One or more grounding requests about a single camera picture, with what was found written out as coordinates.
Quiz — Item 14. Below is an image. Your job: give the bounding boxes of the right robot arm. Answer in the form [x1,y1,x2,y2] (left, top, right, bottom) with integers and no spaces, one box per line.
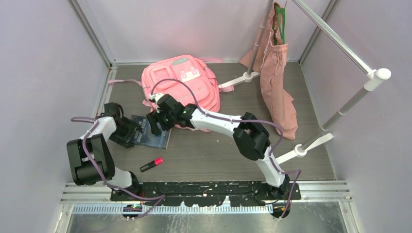
[146,93,290,200]

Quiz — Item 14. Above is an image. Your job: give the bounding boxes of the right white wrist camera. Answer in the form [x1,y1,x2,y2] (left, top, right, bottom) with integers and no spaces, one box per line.
[148,93,164,103]

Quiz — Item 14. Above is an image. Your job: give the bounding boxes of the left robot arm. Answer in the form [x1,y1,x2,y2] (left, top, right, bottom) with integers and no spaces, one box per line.
[67,102,142,200]

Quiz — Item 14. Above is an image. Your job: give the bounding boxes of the white metal clothes rack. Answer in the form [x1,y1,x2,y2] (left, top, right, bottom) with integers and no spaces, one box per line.
[218,0,392,165]

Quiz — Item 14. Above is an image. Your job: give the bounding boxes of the pink student backpack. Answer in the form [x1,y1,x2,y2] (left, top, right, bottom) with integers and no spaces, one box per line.
[129,54,234,112]

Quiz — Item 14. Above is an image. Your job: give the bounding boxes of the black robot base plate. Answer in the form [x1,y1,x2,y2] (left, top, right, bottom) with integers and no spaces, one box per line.
[110,181,302,208]

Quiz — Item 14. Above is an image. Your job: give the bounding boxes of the green clothes hanger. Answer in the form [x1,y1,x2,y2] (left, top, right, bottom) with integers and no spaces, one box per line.
[274,3,286,45]

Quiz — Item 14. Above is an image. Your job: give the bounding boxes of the pink hanging trousers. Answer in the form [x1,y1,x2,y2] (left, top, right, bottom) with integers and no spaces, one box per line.
[252,2,298,140]

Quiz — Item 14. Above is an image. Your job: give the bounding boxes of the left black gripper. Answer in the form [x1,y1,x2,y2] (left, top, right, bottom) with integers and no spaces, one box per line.
[109,116,141,148]

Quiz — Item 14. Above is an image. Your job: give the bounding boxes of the pink capped black marker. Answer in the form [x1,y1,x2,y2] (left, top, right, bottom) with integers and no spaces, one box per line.
[139,158,163,172]

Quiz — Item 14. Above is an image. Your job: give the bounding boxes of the Nineteen Eighty-Four blue book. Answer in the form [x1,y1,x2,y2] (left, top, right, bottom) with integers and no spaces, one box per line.
[131,115,171,149]

